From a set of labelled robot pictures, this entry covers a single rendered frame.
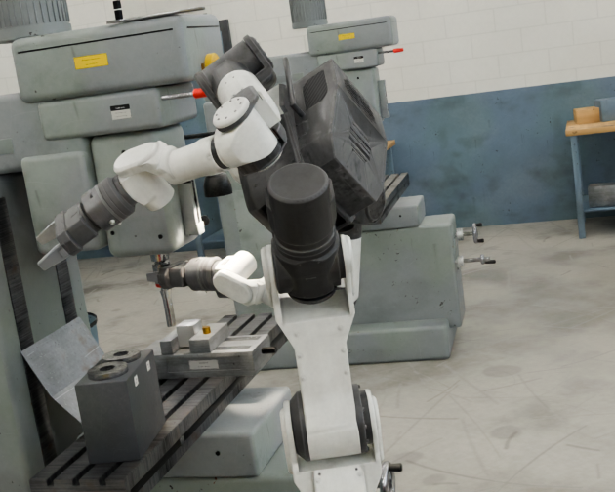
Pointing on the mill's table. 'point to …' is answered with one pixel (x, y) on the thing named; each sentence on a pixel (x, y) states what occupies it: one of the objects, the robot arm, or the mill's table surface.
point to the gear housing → (116, 111)
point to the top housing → (114, 57)
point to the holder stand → (120, 405)
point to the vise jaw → (205, 343)
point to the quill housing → (165, 237)
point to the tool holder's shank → (168, 307)
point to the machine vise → (243, 353)
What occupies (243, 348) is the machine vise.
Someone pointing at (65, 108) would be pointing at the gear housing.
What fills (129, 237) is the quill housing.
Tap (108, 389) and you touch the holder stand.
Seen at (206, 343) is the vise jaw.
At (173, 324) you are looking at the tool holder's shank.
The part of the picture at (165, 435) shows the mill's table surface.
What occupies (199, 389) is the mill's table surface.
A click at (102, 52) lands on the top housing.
